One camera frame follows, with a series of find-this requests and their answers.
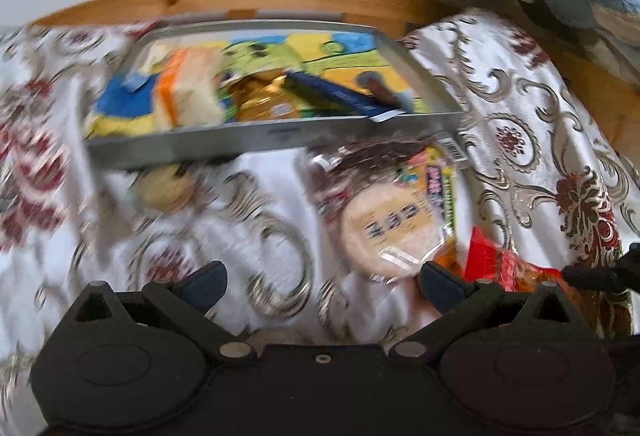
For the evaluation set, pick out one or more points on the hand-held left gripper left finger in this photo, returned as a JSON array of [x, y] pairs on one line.
[[202, 286]]

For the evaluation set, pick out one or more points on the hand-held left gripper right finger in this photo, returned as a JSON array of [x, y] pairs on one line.
[[442, 286]]

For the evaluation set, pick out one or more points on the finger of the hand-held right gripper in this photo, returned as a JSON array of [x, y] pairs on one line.
[[595, 277], [632, 256]]

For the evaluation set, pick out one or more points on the red snack packet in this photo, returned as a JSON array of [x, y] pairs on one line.
[[500, 266]]

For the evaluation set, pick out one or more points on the round cracker clear packet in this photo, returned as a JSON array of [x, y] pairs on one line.
[[385, 236]]

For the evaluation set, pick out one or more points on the clear packet yellow cookie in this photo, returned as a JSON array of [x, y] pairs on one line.
[[165, 188]]

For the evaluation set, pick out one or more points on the metal tray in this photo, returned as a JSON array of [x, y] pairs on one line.
[[280, 138]]

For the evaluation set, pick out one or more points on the gold snack packet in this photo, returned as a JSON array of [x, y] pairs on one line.
[[265, 101]]

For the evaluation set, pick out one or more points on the orange white snack packet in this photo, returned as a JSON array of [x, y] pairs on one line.
[[187, 86]]

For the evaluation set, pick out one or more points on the clear packet dark snack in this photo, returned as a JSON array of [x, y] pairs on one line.
[[382, 91]]

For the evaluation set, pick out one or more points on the blue stick packet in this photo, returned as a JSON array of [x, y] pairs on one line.
[[330, 93]]

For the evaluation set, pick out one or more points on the floral satin blanket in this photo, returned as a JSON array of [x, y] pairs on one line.
[[525, 141]]

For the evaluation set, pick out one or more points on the coloured drawing tray liner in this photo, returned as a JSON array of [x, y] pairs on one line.
[[120, 111]]

